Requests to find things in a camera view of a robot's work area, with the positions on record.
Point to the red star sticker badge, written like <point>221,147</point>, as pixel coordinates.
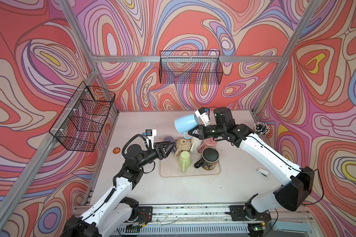
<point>116,150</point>

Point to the pink ceramic mug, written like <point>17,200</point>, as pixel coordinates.
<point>210,142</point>

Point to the beige rectangular tray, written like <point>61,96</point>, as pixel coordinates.
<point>170,168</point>

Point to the light blue ceramic mug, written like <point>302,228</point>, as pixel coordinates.
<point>185,124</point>

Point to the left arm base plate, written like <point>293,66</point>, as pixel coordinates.
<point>144,216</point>

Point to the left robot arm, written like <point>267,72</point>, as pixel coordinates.
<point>115,207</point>

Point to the metal cup of pens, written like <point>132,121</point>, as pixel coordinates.
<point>261,128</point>

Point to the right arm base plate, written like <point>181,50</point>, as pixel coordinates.
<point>242,213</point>

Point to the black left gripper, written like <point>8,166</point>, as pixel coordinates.
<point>158,149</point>

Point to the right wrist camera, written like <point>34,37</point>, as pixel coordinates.
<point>204,114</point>

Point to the purple ceramic mug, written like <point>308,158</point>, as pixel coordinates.
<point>171,139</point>

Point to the cream speckled round mug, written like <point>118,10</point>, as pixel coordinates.
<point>182,144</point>

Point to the white ceramic mug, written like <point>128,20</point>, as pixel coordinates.
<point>195,143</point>

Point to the black patterned mug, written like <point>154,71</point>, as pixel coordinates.
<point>209,159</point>

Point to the black wire basket back wall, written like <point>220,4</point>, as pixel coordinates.
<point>195,67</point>

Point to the black wire basket wall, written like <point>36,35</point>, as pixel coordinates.
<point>195,67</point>
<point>87,111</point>

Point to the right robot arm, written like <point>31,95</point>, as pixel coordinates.
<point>296,182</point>

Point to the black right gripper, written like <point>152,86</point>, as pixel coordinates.
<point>200,131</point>

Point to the small white stapler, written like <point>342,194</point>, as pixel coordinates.
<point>263,172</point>

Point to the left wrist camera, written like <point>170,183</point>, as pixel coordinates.
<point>150,134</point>

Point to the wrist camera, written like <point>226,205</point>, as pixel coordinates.
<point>150,134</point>
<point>204,114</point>

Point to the light green ceramic mug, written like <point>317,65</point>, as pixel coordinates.
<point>184,161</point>

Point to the black wire basket left wall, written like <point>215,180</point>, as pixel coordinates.
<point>87,111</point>

